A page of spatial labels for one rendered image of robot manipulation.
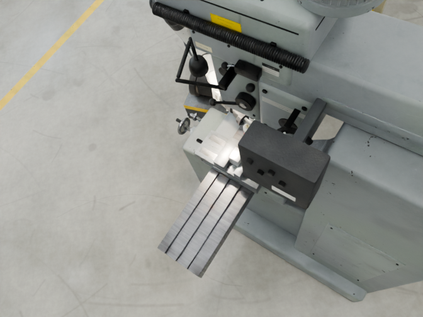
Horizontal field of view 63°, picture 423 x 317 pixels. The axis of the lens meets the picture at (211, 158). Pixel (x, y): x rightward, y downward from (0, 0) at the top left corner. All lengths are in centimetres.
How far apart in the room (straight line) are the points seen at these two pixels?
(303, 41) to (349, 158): 35
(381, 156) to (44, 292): 249
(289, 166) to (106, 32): 327
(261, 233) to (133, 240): 97
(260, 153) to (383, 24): 44
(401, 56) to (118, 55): 298
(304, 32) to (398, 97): 25
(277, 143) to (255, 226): 154
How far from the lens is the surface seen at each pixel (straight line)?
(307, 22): 79
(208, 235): 158
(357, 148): 100
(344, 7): 78
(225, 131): 185
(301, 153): 79
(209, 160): 162
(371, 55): 92
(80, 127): 327
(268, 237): 229
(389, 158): 101
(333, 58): 90
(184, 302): 251
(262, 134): 81
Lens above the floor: 244
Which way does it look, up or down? 64 degrees down
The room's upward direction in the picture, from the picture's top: 21 degrees counter-clockwise
